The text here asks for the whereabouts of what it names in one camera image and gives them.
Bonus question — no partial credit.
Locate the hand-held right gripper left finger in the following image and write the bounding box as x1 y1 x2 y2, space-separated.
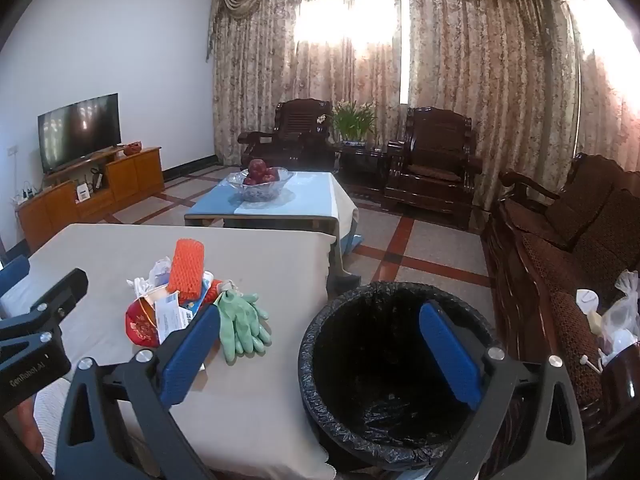
52 304 221 480

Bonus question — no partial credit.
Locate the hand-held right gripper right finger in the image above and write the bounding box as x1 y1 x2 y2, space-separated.
419 301 587 480

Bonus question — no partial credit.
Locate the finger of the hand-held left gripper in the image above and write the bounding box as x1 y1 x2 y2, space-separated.
0 255 32 306
0 268 89 343

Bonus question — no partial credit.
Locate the blue and white packet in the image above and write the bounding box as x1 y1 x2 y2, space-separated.
177 270 217 323

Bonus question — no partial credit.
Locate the trash bin with black liner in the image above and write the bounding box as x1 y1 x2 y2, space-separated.
298 282 507 467

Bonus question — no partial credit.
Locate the white paper box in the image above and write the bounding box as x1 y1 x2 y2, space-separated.
154 296 189 337

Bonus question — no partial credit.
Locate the green rubber glove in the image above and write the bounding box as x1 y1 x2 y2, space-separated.
214 290 271 330
219 312 274 366

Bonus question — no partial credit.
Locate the red printed packet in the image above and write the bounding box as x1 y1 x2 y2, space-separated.
125 296 162 349

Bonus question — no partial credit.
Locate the crumpled white wrapper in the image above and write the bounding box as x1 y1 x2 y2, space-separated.
126 275 162 306

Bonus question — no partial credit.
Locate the white power strip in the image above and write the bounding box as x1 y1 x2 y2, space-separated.
15 187 51 206

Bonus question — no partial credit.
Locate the wooden television cabinet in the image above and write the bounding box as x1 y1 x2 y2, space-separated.
16 146 165 253

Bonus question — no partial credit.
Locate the flat screen television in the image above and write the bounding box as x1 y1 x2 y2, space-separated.
37 93 122 175

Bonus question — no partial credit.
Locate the translucent white plastic bag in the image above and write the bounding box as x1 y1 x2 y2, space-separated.
599 270 640 366

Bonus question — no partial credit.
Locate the dark wooden sofa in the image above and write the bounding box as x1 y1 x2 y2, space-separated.
480 152 640 461

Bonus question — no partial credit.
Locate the glass fruit bowl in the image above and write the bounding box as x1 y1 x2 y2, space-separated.
227 166 295 204

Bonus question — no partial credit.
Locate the blue and white table cover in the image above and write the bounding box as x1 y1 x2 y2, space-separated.
185 171 361 277

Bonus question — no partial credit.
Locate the dark wooden side table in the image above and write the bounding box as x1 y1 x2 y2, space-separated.
334 142 396 199

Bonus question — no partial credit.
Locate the dark wooden armchair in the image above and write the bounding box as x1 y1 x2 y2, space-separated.
384 106 484 229
237 98 335 173

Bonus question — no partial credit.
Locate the potted green plant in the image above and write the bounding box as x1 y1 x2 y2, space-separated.
330 100 377 147

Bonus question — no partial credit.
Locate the floral beige curtain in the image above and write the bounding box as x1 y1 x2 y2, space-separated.
207 0 640 211

